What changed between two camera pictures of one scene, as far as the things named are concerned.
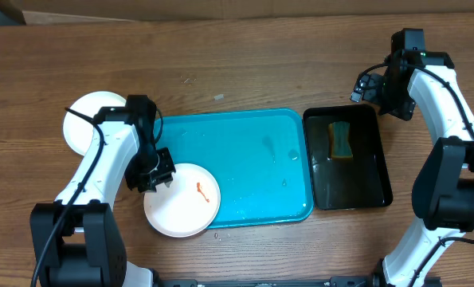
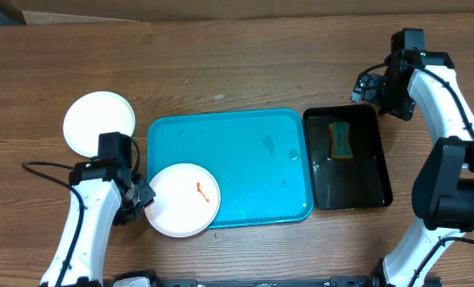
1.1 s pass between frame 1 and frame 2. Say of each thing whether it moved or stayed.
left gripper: moved
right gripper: stayed
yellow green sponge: stayed
